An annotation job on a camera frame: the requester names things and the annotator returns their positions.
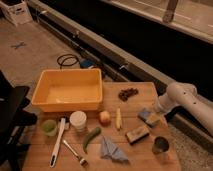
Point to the yellow banana piece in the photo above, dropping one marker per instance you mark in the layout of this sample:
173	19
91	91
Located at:
118	119

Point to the blue cloth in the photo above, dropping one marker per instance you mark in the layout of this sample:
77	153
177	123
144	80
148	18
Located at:
109	150

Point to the white cardboard box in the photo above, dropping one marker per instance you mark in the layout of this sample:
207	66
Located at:
17	14

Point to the yellow plastic tray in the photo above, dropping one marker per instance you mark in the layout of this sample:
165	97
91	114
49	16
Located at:
68	90

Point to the metal cup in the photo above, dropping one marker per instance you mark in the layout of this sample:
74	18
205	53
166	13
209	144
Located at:
160	147

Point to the black whiteboard eraser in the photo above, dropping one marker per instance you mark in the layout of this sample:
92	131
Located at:
137	134

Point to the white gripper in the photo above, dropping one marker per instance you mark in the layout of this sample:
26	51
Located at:
153	119

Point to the black chair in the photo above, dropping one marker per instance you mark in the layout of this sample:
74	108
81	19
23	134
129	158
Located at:
13	120

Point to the bunch of dark grapes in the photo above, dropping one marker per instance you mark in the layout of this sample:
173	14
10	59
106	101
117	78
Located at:
125	94

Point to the white handled knife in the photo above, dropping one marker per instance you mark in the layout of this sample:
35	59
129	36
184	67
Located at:
57	144

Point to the red apple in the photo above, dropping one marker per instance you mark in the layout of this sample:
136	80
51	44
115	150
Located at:
104	118

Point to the blue sponge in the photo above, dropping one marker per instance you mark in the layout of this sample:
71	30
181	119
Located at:
143	115

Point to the green plastic cup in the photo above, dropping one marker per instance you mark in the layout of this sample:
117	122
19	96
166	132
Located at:
49	127

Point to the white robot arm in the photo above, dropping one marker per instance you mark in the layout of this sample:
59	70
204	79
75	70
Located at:
184	95

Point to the white paper cup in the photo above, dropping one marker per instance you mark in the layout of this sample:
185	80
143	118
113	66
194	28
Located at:
78	120

